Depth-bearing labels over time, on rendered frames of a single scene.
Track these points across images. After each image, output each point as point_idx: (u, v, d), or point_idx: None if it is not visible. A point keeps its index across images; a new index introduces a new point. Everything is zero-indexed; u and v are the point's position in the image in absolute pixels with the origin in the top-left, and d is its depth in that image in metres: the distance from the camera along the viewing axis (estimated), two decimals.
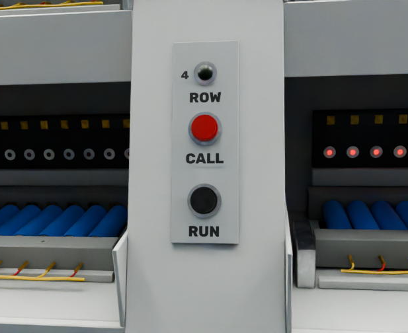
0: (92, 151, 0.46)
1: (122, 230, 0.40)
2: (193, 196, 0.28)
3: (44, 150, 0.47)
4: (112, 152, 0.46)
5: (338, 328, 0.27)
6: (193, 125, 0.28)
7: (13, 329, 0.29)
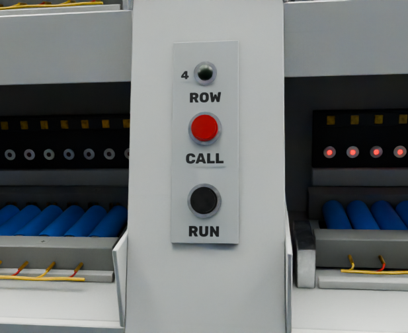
0: (92, 151, 0.46)
1: (122, 230, 0.40)
2: (193, 196, 0.28)
3: (44, 150, 0.47)
4: (112, 152, 0.46)
5: (338, 328, 0.27)
6: (193, 125, 0.28)
7: (13, 329, 0.29)
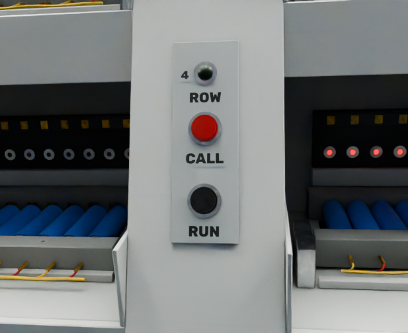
0: (92, 151, 0.46)
1: (122, 230, 0.40)
2: (193, 196, 0.28)
3: (44, 150, 0.47)
4: (112, 152, 0.46)
5: (338, 328, 0.27)
6: (193, 125, 0.28)
7: (13, 329, 0.29)
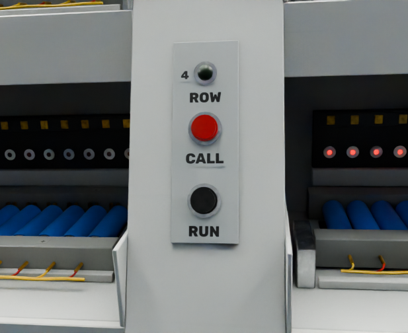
0: (92, 151, 0.46)
1: (122, 230, 0.40)
2: (193, 196, 0.28)
3: (44, 150, 0.47)
4: (112, 152, 0.46)
5: (338, 328, 0.27)
6: (193, 125, 0.28)
7: (13, 329, 0.29)
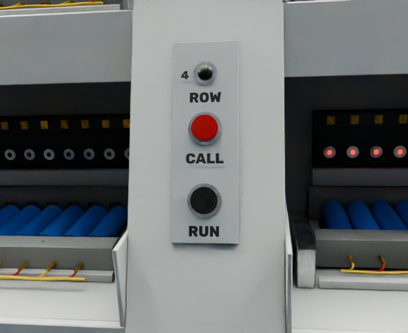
0: (92, 151, 0.46)
1: (122, 230, 0.40)
2: (193, 196, 0.28)
3: (44, 150, 0.47)
4: (112, 152, 0.46)
5: (338, 328, 0.27)
6: (193, 125, 0.28)
7: (13, 329, 0.29)
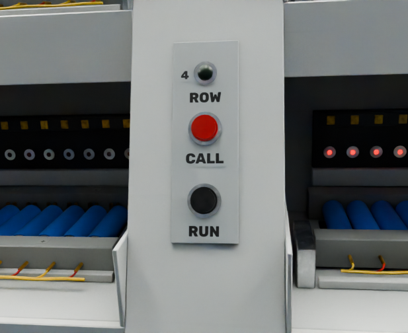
0: (92, 151, 0.46)
1: (122, 230, 0.40)
2: (193, 196, 0.28)
3: (44, 150, 0.47)
4: (112, 152, 0.46)
5: (338, 328, 0.27)
6: (193, 125, 0.28)
7: (13, 329, 0.29)
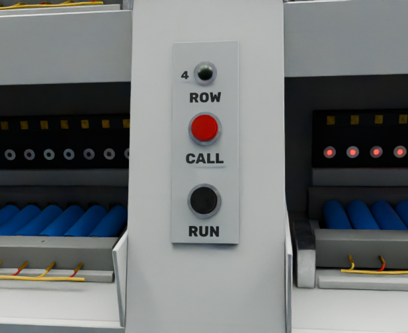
0: (92, 151, 0.46)
1: (122, 230, 0.40)
2: (193, 196, 0.28)
3: (44, 150, 0.47)
4: (112, 152, 0.46)
5: (338, 328, 0.27)
6: (193, 125, 0.28)
7: (13, 329, 0.29)
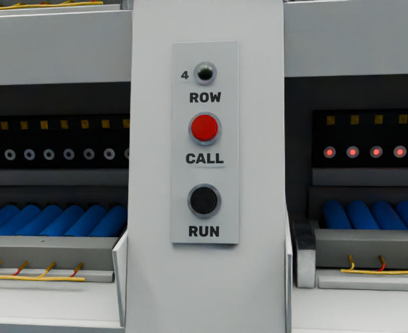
0: (92, 151, 0.46)
1: (122, 230, 0.40)
2: (193, 196, 0.28)
3: (44, 150, 0.47)
4: (112, 152, 0.46)
5: (338, 328, 0.27)
6: (193, 125, 0.28)
7: (13, 329, 0.29)
